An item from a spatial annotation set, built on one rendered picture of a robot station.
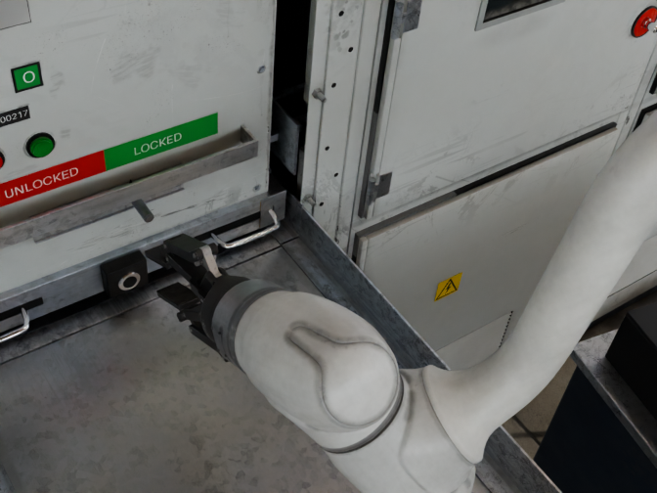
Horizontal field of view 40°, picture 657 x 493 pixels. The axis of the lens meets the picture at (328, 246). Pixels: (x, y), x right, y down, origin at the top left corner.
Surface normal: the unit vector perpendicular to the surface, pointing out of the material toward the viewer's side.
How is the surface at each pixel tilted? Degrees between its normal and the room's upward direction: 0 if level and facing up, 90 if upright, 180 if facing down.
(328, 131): 90
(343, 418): 67
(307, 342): 32
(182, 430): 0
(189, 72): 90
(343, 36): 90
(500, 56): 90
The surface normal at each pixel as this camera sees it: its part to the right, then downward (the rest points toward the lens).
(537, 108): 0.56, 0.62
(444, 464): 0.17, 0.46
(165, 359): 0.08, -0.69
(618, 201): -0.53, 0.24
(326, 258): -0.83, 0.36
